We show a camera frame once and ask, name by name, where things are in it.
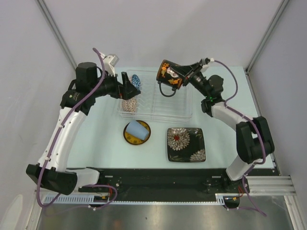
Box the yellow round saucer plate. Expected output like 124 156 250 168
123 120 151 145

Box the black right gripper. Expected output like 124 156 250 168
169 62 210 98

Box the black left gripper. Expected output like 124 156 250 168
90 69 140 100

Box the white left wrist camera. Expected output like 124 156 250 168
98 52 119 77

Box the white slotted cable duct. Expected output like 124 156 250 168
54 194 224 205

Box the black floral square plate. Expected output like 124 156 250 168
166 127 206 163

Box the red lacquer cup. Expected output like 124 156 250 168
156 59 183 97

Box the aluminium frame rail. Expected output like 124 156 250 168
247 176 296 196

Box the blue patterned bowl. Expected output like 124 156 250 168
130 74 141 91

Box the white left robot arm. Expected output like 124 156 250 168
26 62 141 195

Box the brown patterned bowl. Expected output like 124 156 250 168
121 98 137 113

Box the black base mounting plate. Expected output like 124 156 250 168
79 168 280 203

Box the white wire dish rack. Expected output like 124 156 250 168
118 69 193 123

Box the light blue plastic cup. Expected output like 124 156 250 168
126 120 149 140

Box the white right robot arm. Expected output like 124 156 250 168
172 58 274 192

